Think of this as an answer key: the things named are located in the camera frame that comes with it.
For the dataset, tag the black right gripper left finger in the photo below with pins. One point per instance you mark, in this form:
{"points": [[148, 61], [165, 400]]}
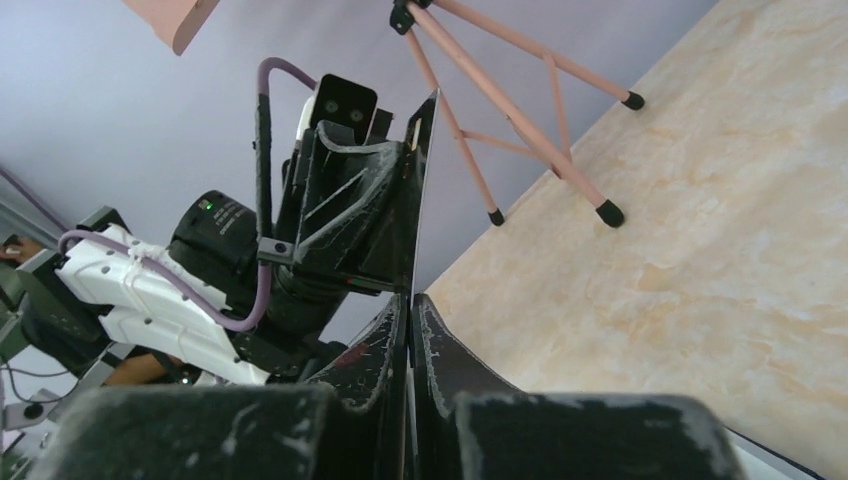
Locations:
{"points": [[344, 422]]}

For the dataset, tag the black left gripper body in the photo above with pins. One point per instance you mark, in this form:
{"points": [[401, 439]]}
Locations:
{"points": [[302, 302]]}

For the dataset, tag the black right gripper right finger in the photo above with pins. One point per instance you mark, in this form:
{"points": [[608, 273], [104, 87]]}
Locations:
{"points": [[474, 424]]}

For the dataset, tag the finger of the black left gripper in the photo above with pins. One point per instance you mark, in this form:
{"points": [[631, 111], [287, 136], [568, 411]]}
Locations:
{"points": [[346, 185]]}

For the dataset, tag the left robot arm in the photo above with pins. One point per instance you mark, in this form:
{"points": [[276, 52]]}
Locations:
{"points": [[242, 305]]}

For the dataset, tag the pink music stand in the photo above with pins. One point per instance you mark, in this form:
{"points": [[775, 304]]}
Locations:
{"points": [[177, 23]]}

